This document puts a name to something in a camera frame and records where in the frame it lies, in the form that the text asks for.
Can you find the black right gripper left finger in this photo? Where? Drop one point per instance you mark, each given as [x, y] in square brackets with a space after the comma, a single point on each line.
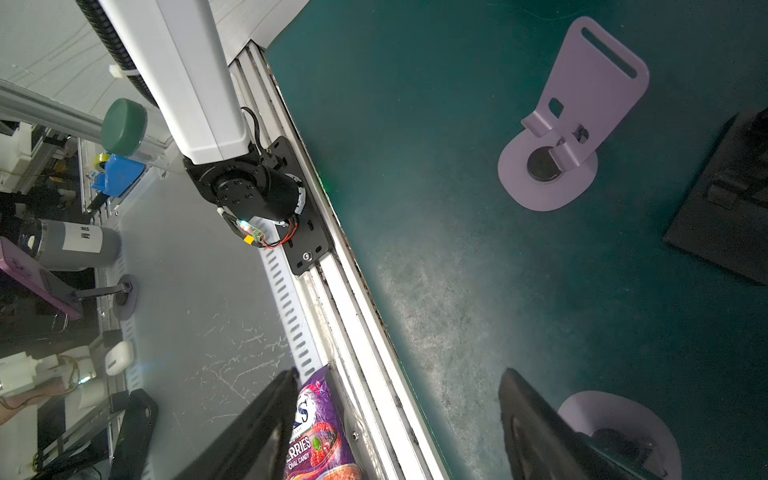
[255, 444]

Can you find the green round cap outside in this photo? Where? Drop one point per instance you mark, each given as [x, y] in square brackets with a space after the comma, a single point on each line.
[124, 127]

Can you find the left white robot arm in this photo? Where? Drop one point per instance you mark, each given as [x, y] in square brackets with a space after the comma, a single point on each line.
[175, 49]

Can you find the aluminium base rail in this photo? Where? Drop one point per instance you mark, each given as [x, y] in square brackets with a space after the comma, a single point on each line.
[384, 420]

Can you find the pink Fox's candy bag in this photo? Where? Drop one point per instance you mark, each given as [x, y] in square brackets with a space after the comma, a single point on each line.
[318, 447]

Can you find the grey thermos bottle outside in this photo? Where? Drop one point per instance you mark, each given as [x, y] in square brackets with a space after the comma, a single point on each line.
[66, 246]

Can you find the grey round stand front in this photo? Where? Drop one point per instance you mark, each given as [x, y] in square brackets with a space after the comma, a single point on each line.
[626, 428]

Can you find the grey round stand left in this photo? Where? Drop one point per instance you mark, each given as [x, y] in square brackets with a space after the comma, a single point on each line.
[594, 83]

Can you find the grey round stand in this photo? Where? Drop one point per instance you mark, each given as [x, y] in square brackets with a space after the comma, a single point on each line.
[594, 83]
[626, 428]

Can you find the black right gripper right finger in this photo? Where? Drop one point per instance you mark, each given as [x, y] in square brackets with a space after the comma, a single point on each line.
[541, 445]

